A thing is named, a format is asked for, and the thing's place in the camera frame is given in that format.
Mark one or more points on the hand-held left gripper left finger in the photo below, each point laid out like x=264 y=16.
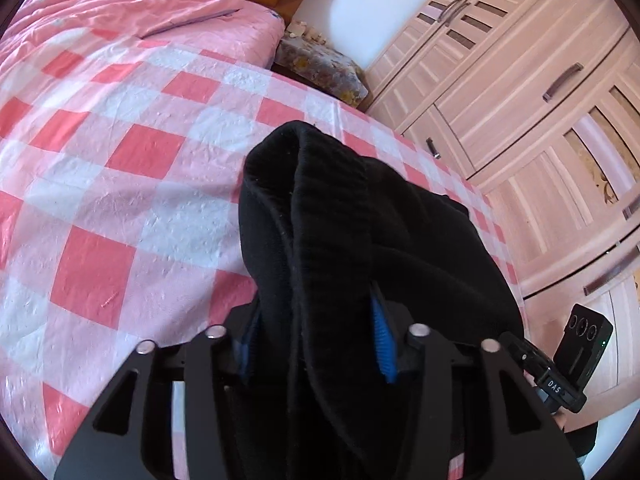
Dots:
x=247 y=355

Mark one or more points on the light wooden wardrobe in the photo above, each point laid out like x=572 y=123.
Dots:
x=500 y=85

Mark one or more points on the pink white checkered bed sheet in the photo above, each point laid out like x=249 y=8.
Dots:
x=125 y=185

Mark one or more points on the pink quilt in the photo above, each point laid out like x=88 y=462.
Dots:
x=125 y=5

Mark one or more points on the floral bedside stool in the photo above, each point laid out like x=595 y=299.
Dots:
x=320 y=65

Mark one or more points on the black pants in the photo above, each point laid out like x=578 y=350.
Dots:
x=325 y=235

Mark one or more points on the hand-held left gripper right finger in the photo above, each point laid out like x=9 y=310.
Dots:
x=382 y=340

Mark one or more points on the small beige object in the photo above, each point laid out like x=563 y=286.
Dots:
x=302 y=30

